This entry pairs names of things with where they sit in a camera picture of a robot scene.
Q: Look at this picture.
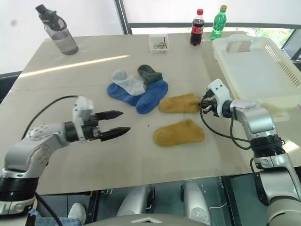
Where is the green bottle with yellow cap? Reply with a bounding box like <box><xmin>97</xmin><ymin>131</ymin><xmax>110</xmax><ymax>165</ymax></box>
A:
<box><xmin>209</xmin><ymin>5</ymin><xmax>229</xmax><ymax>41</ymax></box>

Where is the cola bottle with red cap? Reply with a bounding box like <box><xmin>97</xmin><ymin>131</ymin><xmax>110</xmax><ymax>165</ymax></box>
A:
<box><xmin>190</xmin><ymin>8</ymin><xmax>205</xmax><ymax>46</ymax></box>

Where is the blue jeans leg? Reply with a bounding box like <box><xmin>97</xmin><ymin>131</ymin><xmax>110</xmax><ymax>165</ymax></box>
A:
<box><xmin>27</xmin><ymin>209</ymin><xmax>82</xmax><ymax>226</ymax></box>

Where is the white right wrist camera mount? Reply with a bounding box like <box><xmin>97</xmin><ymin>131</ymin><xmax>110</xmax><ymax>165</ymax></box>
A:
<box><xmin>206</xmin><ymin>79</ymin><xmax>233</xmax><ymax>118</ymax></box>

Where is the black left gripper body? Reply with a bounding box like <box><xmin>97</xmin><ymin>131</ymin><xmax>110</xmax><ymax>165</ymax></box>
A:
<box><xmin>82</xmin><ymin>113</ymin><xmax>104</xmax><ymax>142</ymax></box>

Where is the black window frame post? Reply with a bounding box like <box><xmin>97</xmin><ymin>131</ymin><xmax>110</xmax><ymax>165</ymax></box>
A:
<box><xmin>114</xmin><ymin>0</ymin><xmax>133</xmax><ymax>36</ymax></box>

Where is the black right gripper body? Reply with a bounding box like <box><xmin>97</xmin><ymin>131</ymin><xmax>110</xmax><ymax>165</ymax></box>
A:
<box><xmin>202</xmin><ymin>87</ymin><xmax>221</xmax><ymax>117</ymax></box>

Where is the mustard yellow sock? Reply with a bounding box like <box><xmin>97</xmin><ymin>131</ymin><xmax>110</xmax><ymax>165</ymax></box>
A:
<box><xmin>153</xmin><ymin>119</ymin><xmax>206</xmax><ymax>148</ymax></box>
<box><xmin>158</xmin><ymin>93</ymin><xmax>203</xmax><ymax>114</ymax></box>

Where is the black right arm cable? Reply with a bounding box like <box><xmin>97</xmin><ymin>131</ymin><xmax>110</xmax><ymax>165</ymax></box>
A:
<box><xmin>199</xmin><ymin>107</ymin><xmax>255</xmax><ymax>149</ymax></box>

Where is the grey water bottle black lid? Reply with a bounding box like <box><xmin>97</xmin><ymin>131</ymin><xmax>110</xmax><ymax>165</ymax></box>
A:
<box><xmin>35</xmin><ymin>3</ymin><xmax>79</xmax><ymax>56</ymax></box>

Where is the dark grey sock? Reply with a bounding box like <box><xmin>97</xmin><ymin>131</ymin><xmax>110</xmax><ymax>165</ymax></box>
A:
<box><xmin>137</xmin><ymin>64</ymin><xmax>164</xmax><ymax>86</ymax></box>

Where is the white shoe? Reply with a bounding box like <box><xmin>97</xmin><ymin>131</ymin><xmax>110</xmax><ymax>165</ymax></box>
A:
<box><xmin>67</xmin><ymin>202</ymin><xmax>87</xmax><ymax>224</ymax></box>

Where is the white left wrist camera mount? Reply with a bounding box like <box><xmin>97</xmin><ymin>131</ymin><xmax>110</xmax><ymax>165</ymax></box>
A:
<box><xmin>71</xmin><ymin>95</ymin><xmax>95</xmax><ymax>142</ymax></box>

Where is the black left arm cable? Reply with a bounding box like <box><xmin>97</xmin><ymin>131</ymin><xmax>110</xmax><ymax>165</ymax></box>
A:
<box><xmin>22</xmin><ymin>95</ymin><xmax>80</xmax><ymax>140</ymax></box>

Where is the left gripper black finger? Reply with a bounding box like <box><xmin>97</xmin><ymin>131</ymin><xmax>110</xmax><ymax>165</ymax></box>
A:
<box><xmin>95</xmin><ymin>110</ymin><xmax>124</xmax><ymax>121</ymax></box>
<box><xmin>100</xmin><ymin>127</ymin><xmax>131</xmax><ymax>142</ymax></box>

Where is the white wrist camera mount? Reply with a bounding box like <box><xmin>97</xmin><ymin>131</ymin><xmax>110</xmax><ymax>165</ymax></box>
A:
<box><xmin>71</xmin><ymin>95</ymin><xmax>95</xmax><ymax>142</ymax></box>
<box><xmin>206</xmin><ymin>79</ymin><xmax>233</xmax><ymax>118</ymax></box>

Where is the grey robot torso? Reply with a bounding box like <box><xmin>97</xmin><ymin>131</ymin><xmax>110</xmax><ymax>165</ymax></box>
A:
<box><xmin>83</xmin><ymin>212</ymin><xmax>214</xmax><ymax>226</ymax></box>

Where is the white plastic basket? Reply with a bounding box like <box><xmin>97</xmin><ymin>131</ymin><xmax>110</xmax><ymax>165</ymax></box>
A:
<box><xmin>211</xmin><ymin>34</ymin><xmax>301</xmax><ymax>109</ymax></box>

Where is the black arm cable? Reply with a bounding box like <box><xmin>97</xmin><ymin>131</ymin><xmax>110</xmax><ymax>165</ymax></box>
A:
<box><xmin>199</xmin><ymin>107</ymin><xmax>255</xmax><ymax>149</ymax></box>
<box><xmin>22</xmin><ymin>95</ymin><xmax>80</xmax><ymax>140</ymax></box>

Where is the silver robot leg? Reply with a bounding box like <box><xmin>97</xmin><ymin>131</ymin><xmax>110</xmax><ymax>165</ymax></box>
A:
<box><xmin>182</xmin><ymin>180</ymin><xmax>213</xmax><ymax>226</ymax></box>
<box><xmin>116</xmin><ymin>185</ymin><xmax>155</xmax><ymax>218</ymax></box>

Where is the blue sock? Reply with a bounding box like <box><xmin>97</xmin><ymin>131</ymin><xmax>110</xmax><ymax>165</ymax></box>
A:
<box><xmin>135</xmin><ymin>80</ymin><xmax>169</xmax><ymax>115</ymax></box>
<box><xmin>107</xmin><ymin>82</ymin><xmax>142</xmax><ymax>107</ymax></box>

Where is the black table leg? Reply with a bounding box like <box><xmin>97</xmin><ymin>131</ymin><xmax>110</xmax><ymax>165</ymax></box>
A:
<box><xmin>87</xmin><ymin>190</ymin><xmax>102</xmax><ymax>223</ymax></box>
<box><xmin>222</xmin><ymin>176</ymin><xmax>243</xmax><ymax>226</ymax></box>

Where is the clear box with colourful bits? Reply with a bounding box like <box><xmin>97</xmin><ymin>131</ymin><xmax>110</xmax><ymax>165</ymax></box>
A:
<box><xmin>148</xmin><ymin>33</ymin><xmax>169</xmax><ymax>53</ymax></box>

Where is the light grey sock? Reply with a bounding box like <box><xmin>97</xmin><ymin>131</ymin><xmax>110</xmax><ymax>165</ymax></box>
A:
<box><xmin>111</xmin><ymin>68</ymin><xmax>147</xmax><ymax>96</ymax></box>

